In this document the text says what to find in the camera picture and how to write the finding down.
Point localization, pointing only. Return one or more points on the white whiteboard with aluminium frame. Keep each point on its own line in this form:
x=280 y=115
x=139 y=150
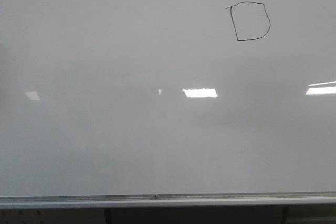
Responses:
x=137 y=103

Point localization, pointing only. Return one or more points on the grey perforated table frame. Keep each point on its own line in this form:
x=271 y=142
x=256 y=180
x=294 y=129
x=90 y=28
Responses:
x=315 y=213

